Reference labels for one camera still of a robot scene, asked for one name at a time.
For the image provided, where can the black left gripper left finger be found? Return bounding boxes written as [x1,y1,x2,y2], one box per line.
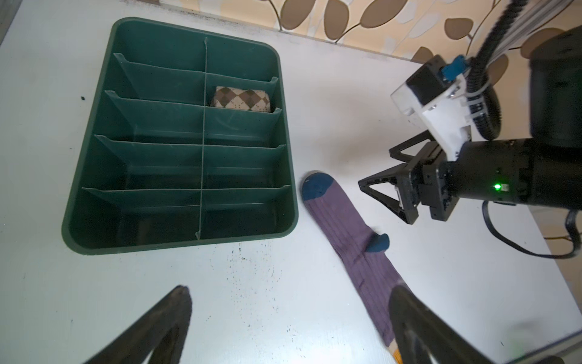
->
[87,285,192,363]

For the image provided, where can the purple sock orange cuff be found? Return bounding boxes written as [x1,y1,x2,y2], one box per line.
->
[301,172,405,363]

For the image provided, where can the green divided organizer tray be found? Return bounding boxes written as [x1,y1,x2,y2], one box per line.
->
[62,18,299,255]

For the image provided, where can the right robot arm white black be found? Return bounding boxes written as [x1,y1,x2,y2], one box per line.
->
[359,1,581,259]

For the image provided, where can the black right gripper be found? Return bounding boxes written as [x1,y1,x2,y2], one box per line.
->
[358,129,460,225]

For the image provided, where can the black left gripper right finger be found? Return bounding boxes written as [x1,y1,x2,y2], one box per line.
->
[388,286,490,363]

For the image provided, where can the brown argyle sock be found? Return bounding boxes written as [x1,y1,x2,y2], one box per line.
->
[210,86,271,112]

